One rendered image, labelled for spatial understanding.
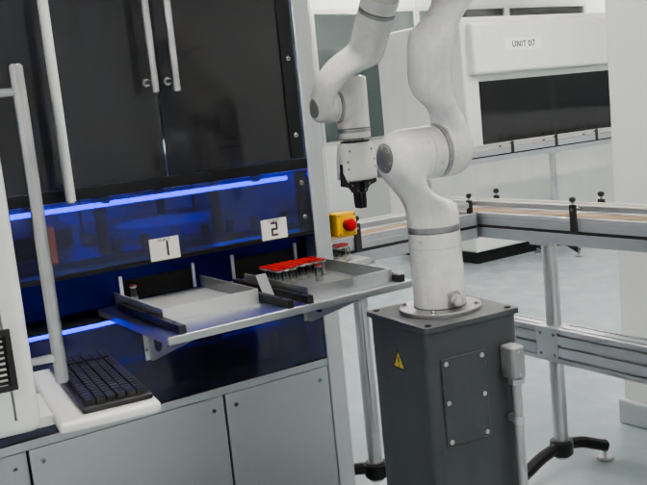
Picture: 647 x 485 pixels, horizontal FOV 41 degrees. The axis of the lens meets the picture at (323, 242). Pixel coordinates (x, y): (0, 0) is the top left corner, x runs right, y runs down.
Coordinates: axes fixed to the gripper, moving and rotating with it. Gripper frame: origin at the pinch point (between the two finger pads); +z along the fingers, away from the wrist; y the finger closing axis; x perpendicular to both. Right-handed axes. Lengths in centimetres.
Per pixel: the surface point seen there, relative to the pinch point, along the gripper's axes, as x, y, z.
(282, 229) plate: -34.5, 4.3, 9.1
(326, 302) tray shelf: 5.4, 16.6, 23.1
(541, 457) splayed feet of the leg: -18, -77, 99
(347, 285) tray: 2.6, 8.3, 20.6
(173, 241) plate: -35, 38, 7
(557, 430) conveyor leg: -19, -86, 92
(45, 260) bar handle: 21, 87, -1
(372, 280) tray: 2.6, 0.5, 20.9
